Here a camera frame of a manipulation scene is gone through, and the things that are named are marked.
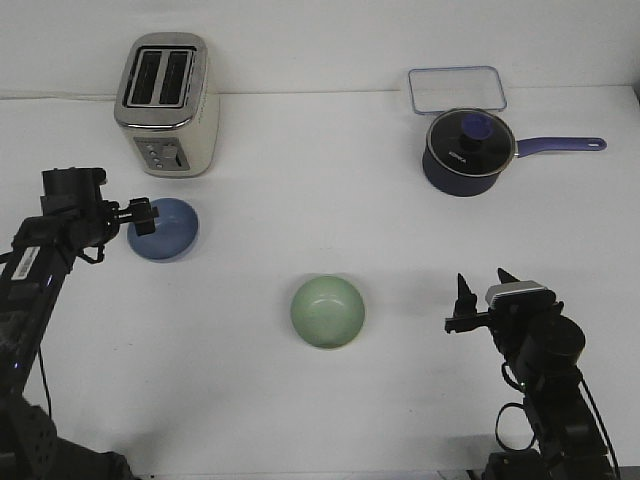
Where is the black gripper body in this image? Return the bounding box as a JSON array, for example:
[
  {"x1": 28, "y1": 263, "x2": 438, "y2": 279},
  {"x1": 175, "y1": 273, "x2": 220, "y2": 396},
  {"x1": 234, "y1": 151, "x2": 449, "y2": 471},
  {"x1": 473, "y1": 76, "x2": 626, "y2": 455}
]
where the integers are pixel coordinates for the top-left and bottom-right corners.
[
  {"x1": 444, "y1": 301, "x2": 564, "y2": 360},
  {"x1": 41, "y1": 167, "x2": 126, "y2": 250}
]

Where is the cream and steel toaster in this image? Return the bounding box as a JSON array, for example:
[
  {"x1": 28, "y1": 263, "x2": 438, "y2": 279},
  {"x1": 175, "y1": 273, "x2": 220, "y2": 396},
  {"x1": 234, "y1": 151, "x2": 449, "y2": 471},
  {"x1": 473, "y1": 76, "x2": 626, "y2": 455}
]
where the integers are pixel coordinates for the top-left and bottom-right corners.
[{"x1": 114, "y1": 32, "x2": 220, "y2": 178}]

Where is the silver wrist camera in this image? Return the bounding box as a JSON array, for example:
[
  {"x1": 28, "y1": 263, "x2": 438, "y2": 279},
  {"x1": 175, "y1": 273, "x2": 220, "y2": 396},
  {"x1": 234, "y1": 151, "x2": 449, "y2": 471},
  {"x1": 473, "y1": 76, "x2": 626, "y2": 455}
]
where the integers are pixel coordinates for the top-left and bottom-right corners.
[{"x1": 485, "y1": 280, "x2": 550, "y2": 309}]

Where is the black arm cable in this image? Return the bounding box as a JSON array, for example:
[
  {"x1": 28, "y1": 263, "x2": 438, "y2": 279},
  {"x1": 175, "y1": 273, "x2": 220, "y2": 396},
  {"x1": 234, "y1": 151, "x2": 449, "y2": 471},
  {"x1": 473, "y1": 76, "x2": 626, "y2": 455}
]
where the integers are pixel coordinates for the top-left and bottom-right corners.
[
  {"x1": 0, "y1": 239, "x2": 109, "y2": 421},
  {"x1": 494, "y1": 364, "x2": 621, "y2": 480}
]

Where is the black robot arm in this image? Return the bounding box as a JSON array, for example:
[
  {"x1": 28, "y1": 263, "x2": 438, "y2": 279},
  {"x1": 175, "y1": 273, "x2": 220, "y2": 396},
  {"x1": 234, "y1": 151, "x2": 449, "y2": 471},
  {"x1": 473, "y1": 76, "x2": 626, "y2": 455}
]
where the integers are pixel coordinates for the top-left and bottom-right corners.
[
  {"x1": 445, "y1": 269, "x2": 621, "y2": 479},
  {"x1": 1, "y1": 168, "x2": 159, "y2": 479}
]

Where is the dark blue saucepan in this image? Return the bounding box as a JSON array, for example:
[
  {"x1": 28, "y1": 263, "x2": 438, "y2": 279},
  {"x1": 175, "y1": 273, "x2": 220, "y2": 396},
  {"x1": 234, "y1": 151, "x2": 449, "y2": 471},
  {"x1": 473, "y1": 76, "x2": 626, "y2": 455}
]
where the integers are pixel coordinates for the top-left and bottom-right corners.
[{"x1": 422, "y1": 137, "x2": 607, "y2": 197}]

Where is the green bowl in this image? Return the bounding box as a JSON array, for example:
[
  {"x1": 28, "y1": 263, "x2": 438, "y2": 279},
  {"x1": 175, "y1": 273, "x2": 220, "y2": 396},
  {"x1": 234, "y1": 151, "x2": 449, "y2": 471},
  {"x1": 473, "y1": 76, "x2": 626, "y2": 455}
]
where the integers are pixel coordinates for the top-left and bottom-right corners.
[{"x1": 290, "y1": 275, "x2": 366, "y2": 350}]

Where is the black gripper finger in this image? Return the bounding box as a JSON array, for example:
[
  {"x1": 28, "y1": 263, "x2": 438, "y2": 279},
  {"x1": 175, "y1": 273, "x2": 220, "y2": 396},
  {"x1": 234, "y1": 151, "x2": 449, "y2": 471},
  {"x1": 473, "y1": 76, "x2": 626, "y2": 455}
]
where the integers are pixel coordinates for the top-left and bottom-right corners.
[
  {"x1": 497, "y1": 267, "x2": 520, "y2": 284},
  {"x1": 452, "y1": 273, "x2": 477, "y2": 320},
  {"x1": 133, "y1": 219, "x2": 155, "y2": 236},
  {"x1": 127, "y1": 197, "x2": 159, "y2": 220}
]

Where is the glass pot lid blue knob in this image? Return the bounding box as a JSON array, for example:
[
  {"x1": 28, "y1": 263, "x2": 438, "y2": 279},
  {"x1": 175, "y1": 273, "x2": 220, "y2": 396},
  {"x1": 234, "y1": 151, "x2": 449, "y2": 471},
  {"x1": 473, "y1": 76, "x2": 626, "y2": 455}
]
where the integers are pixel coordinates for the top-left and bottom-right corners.
[{"x1": 426, "y1": 108, "x2": 516, "y2": 177}]

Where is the blue bowl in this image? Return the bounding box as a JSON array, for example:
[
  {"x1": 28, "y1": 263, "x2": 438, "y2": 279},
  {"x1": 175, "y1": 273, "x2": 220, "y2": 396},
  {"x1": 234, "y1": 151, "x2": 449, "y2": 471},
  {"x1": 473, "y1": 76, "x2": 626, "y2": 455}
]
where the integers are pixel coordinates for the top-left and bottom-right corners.
[{"x1": 126, "y1": 197, "x2": 199, "y2": 262}]

